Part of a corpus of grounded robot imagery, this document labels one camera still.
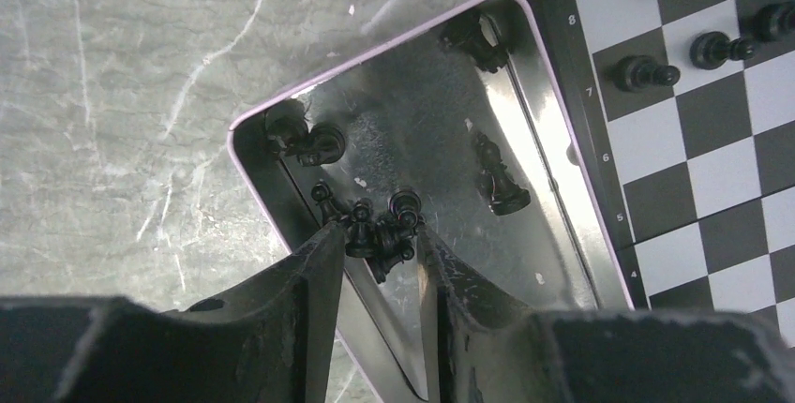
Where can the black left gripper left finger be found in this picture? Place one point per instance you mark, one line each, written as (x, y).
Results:
(266, 339)

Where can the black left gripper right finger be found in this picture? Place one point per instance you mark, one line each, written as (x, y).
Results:
(483, 345)

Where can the black chess pawn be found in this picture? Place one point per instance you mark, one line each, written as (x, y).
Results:
(711, 50)
(774, 22)
(636, 73)

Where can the black chess pieces pile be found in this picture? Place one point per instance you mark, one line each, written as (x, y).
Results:
(372, 226)

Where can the pink metal tin box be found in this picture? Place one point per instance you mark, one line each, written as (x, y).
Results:
(554, 253)

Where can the black white chessboard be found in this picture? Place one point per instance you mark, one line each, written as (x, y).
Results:
(694, 182)

